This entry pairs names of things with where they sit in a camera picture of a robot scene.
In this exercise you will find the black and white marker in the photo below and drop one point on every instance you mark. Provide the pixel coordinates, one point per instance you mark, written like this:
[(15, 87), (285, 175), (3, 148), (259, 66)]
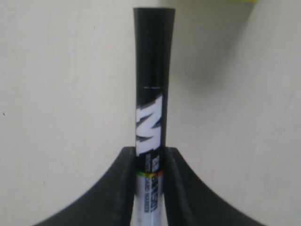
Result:
[(153, 29)]

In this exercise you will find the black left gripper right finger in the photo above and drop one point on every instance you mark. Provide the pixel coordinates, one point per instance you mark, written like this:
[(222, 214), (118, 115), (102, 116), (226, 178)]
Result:
[(190, 202)]

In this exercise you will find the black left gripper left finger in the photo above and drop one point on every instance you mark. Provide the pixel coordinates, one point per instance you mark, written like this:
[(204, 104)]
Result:
[(109, 202)]

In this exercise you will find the yellow foam cube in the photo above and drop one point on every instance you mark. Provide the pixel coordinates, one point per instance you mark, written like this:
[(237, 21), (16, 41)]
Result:
[(250, 1)]

